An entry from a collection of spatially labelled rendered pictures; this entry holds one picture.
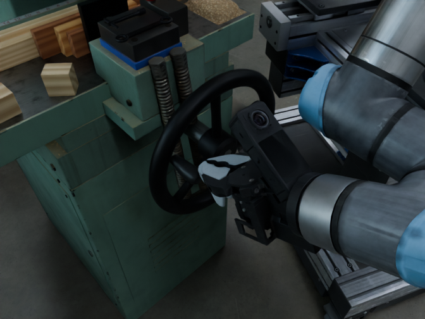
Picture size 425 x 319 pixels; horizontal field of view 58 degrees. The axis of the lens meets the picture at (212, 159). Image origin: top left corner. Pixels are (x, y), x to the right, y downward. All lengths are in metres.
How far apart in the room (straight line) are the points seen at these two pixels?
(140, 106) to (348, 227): 0.38
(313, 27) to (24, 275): 1.28
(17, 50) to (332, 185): 0.59
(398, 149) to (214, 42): 0.50
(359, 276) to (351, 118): 0.89
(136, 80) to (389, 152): 0.36
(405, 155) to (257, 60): 2.05
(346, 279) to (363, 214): 0.90
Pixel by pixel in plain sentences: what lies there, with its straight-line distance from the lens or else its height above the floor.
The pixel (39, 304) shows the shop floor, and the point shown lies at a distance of 1.51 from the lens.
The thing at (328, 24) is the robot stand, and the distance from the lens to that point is 1.22.
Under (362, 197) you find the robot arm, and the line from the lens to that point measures 0.35.
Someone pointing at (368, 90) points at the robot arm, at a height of 1.05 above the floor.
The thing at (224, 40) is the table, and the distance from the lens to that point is 0.84.
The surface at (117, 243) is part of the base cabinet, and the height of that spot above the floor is 0.46.
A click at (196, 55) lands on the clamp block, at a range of 0.65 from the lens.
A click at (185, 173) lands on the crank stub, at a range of 0.55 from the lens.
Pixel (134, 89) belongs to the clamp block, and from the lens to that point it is 0.60.
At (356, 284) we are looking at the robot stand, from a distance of 1.24.
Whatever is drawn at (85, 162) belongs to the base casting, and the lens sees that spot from 0.75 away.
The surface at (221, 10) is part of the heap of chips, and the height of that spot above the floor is 0.92.
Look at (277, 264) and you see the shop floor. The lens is 1.47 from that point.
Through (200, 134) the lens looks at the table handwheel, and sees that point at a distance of 0.67.
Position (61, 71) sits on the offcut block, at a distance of 0.66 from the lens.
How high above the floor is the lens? 1.28
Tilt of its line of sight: 47 degrees down
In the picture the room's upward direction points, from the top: straight up
